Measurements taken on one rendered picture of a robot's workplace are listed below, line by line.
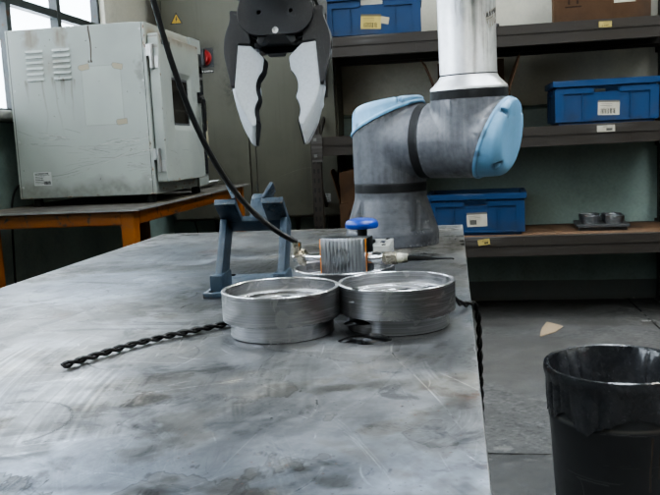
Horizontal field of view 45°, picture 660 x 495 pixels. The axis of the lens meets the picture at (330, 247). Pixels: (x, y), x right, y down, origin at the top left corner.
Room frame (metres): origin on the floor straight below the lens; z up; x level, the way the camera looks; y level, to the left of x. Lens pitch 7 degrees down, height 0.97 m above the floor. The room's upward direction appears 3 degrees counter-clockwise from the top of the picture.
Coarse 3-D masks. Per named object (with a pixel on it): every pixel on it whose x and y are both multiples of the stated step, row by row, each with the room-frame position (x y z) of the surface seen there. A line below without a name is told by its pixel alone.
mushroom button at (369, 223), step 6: (348, 222) 0.95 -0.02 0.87; (354, 222) 0.94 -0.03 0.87; (360, 222) 0.94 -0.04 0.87; (366, 222) 0.94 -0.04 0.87; (372, 222) 0.94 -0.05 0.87; (348, 228) 0.95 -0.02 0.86; (354, 228) 0.94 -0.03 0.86; (360, 228) 0.94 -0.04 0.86; (366, 228) 0.94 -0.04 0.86; (372, 228) 0.94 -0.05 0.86; (360, 234) 0.95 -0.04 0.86; (366, 234) 0.96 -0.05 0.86
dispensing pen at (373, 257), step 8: (368, 240) 0.79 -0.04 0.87; (296, 248) 0.82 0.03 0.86; (368, 248) 0.79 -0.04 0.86; (296, 256) 0.82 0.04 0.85; (304, 256) 0.81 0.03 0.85; (312, 256) 0.81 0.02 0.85; (368, 256) 0.79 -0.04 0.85; (376, 256) 0.78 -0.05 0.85; (384, 256) 0.78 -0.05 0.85; (392, 256) 0.78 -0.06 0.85; (400, 256) 0.78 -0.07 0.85; (408, 256) 0.77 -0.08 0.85; (416, 256) 0.77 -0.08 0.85; (424, 256) 0.77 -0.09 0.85; (432, 256) 0.77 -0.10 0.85; (440, 256) 0.76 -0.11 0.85; (304, 264) 0.81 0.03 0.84; (368, 264) 0.79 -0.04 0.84
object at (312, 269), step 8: (312, 264) 0.85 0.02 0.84; (376, 264) 0.84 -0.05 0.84; (384, 264) 0.83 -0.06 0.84; (392, 264) 0.80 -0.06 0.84; (296, 272) 0.79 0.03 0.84; (304, 272) 0.78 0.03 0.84; (312, 272) 0.85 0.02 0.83; (320, 272) 0.84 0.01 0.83; (360, 272) 0.76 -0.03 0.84; (368, 272) 0.76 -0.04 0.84; (336, 280) 0.76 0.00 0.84
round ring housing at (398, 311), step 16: (384, 272) 0.76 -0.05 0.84; (400, 272) 0.76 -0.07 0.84; (416, 272) 0.75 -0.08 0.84; (432, 272) 0.74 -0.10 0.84; (368, 288) 0.74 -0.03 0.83; (384, 288) 0.73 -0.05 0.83; (400, 288) 0.73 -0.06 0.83; (416, 288) 0.73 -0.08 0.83; (432, 288) 0.66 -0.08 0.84; (448, 288) 0.68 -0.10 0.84; (352, 304) 0.68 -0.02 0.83; (368, 304) 0.66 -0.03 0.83; (384, 304) 0.66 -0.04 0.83; (400, 304) 0.66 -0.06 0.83; (416, 304) 0.66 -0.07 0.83; (432, 304) 0.66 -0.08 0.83; (448, 304) 0.68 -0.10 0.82; (368, 320) 0.67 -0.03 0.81; (384, 320) 0.66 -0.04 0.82; (400, 320) 0.66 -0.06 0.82; (416, 320) 0.67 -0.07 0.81; (432, 320) 0.67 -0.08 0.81; (448, 320) 0.70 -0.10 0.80; (400, 336) 0.66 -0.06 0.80
